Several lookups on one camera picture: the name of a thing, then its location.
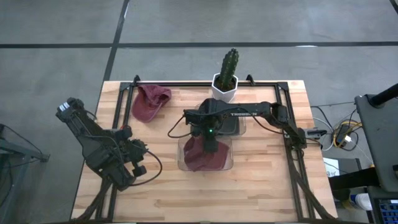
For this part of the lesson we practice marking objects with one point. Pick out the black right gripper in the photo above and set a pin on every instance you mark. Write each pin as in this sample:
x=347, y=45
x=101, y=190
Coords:
x=210, y=134

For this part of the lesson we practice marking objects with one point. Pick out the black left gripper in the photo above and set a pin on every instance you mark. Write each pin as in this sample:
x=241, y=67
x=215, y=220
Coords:
x=124, y=155

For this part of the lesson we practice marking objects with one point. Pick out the maroon baseball cap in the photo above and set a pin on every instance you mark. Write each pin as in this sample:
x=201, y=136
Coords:
x=147, y=107
x=196, y=155

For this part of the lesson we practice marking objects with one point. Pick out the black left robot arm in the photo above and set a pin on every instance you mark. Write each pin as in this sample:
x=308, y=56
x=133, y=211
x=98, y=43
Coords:
x=93, y=146

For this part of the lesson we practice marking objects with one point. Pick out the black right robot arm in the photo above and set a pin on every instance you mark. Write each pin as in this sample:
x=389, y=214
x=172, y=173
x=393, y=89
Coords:
x=248, y=109

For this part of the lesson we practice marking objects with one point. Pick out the white plant pot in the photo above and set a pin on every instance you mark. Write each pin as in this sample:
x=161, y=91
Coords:
x=224, y=95

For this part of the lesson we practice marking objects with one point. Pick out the green cactus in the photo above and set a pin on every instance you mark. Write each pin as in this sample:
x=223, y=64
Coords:
x=229, y=67

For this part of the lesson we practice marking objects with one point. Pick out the grey metal stand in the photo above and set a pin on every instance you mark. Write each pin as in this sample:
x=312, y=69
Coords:
x=18, y=152

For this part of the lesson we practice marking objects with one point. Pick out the white paper sheet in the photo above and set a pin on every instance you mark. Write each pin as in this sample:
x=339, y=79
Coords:
x=331, y=166

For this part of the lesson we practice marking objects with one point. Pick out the black power adapter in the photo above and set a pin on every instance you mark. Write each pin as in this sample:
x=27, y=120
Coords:
x=343, y=133

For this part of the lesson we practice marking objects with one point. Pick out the white plastic bottle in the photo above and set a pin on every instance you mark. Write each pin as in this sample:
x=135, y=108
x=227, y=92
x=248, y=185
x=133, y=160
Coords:
x=362, y=201

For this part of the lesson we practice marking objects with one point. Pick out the grey metal cart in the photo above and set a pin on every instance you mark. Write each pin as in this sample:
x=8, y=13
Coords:
x=377, y=140

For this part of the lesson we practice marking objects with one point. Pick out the black pole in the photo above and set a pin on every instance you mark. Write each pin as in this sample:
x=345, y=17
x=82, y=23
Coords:
x=384, y=95

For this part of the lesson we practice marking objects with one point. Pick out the blue storage box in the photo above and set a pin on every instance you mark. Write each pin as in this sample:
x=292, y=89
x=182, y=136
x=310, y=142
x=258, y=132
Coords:
x=388, y=211

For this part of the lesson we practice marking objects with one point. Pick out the black aluminium frame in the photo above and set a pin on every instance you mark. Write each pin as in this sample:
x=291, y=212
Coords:
x=202, y=84

